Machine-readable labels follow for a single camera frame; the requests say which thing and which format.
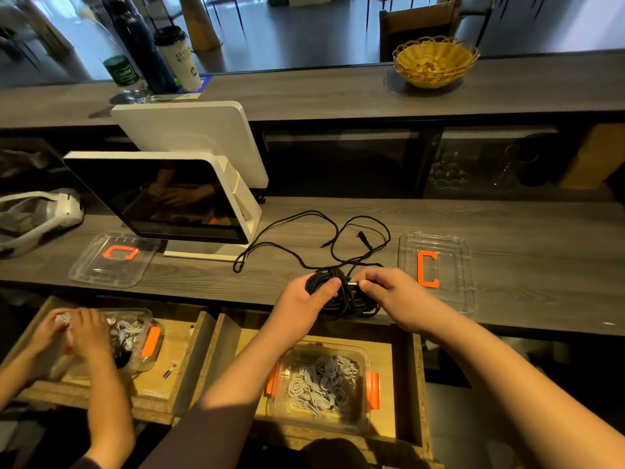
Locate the person's left hand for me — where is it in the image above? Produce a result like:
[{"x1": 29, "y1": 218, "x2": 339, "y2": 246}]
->
[{"x1": 262, "y1": 273, "x2": 344, "y2": 350}]

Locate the person's right hand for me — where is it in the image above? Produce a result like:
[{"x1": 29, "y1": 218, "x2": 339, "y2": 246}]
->
[{"x1": 354, "y1": 266, "x2": 451, "y2": 338}]

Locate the black cable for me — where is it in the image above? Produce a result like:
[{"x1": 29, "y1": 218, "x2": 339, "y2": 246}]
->
[{"x1": 305, "y1": 265, "x2": 382, "y2": 319}]

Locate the bundle of black cables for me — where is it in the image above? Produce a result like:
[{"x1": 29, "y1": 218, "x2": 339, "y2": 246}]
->
[{"x1": 232, "y1": 210, "x2": 394, "y2": 276}]

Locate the clear container drawer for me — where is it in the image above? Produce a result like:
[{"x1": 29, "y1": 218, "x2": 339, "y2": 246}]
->
[
  {"x1": 264, "y1": 341, "x2": 382, "y2": 433},
  {"x1": 44, "y1": 307, "x2": 165, "y2": 380}
]

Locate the clear lid orange handle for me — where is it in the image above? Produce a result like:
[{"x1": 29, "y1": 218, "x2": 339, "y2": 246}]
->
[
  {"x1": 397, "y1": 231, "x2": 478, "y2": 315},
  {"x1": 68, "y1": 232, "x2": 162, "y2": 289}
]

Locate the person's right forearm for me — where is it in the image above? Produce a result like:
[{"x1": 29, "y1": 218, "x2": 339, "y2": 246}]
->
[{"x1": 424, "y1": 312, "x2": 625, "y2": 469}]

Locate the another person's forearm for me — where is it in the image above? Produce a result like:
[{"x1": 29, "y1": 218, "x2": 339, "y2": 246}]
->
[
  {"x1": 86, "y1": 352, "x2": 138, "y2": 469},
  {"x1": 0, "y1": 347, "x2": 50, "y2": 412}
]

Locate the person's left forearm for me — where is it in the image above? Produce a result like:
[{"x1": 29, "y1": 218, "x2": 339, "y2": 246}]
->
[{"x1": 141, "y1": 332, "x2": 314, "y2": 469}]

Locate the wooden drawer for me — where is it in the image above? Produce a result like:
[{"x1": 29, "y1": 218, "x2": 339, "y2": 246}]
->
[
  {"x1": 190, "y1": 309, "x2": 436, "y2": 463},
  {"x1": 0, "y1": 296, "x2": 218, "y2": 426}
]

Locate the white touchscreen monitor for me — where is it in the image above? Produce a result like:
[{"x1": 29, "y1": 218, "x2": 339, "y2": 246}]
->
[{"x1": 63, "y1": 151, "x2": 263, "y2": 262}]

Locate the white customer display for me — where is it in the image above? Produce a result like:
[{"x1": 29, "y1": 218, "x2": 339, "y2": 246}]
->
[{"x1": 110, "y1": 100, "x2": 270, "y2": 190}]

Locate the grey wooden bar counter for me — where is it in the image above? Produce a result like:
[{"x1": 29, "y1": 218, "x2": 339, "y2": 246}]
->
[{"x1": 0, "y1": 50, "x2": 625, "y2": 130}]

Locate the yellow woven basket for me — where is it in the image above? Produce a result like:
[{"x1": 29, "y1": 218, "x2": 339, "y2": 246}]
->
[{"x1": 393, "y1": 36, "x2": 480, "y2": 90}]

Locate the flat cardboard sheet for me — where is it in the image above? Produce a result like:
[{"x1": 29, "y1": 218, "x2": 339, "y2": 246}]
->
[{"x1": 561, "y1": 122, "x2": 625, "y2": 190}]

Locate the blue white notebook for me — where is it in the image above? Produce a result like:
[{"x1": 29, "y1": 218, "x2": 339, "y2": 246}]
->
[{"x1": 146, "y1": 78, "x2": 213, "y2": 102}]

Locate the white headset device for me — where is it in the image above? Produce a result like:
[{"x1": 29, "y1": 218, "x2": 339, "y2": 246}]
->
[{"x1": 0, "y1": 188, "x2": 84, "y2": 258}]

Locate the brown wooden chair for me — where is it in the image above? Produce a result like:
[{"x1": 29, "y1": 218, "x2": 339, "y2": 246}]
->
[{"x1": 379, "y1": 0, "x2": 462, "y2": 63}]

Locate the white paper coffee cup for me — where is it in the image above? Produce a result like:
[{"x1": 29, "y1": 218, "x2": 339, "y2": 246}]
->
[{"x1": 153, "y1": 26, "x2": 204, "y2": 92}]

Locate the clear plastic water bottle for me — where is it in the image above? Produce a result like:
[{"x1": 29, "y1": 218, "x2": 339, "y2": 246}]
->
[{"x1": 102, "y1": 53, "x2": 150, "y2": 104}]

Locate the round wooden table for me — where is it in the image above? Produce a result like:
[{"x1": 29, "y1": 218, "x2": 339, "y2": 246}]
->
[{"x1": 180, "y1": 0, "x2": 224, "y2": 53}]

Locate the black thermos bottle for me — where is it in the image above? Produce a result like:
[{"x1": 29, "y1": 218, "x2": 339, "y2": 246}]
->
[{"x1": 102, "y1": 0, "x2": 182, "y2": 96}]

